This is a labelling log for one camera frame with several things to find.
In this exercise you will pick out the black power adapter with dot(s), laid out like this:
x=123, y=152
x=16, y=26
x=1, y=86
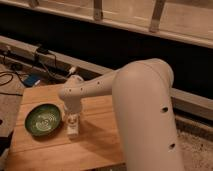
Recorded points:
x=42, y=50

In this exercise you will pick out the metal bracket right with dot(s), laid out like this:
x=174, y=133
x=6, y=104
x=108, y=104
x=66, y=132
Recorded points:
x=156, y=16

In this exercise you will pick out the green ceramic bowl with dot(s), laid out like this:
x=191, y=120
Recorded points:
x=43, y=120

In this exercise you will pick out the metal bracket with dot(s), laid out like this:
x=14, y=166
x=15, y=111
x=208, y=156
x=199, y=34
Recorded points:
x=156, y=16
x=97, y=10

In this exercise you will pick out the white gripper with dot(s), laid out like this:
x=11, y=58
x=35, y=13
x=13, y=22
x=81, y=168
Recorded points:
x=72, y=107

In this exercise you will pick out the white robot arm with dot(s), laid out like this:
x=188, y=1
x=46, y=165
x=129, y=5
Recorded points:
x=141, y=96

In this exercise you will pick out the blue box on floor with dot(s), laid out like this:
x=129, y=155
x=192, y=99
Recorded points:
x=31, y=80

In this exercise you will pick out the small white bottle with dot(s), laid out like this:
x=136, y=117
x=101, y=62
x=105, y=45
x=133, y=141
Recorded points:
x=73, y=125

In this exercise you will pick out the metal bracket left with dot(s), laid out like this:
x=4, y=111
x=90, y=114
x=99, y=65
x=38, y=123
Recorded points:
x=97, y=10

